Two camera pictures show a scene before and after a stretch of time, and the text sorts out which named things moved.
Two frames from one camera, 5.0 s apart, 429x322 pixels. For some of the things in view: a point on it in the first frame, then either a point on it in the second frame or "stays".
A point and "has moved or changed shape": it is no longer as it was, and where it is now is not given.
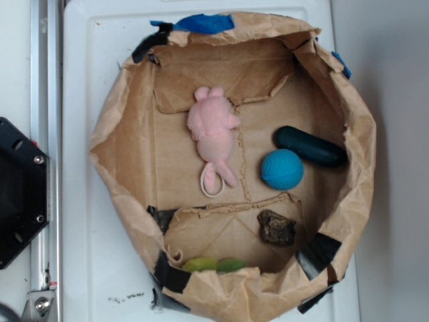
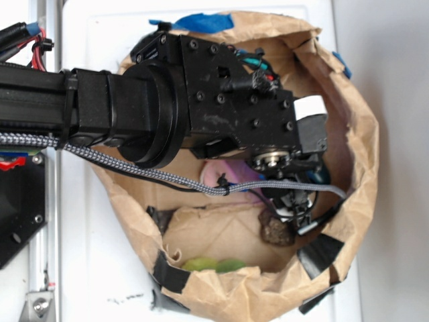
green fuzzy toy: x=202 y=263 stays
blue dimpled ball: x=282 y=169 has moved or changed shape
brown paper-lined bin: x=234 y=155 stays
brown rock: x=277 y=229 stays
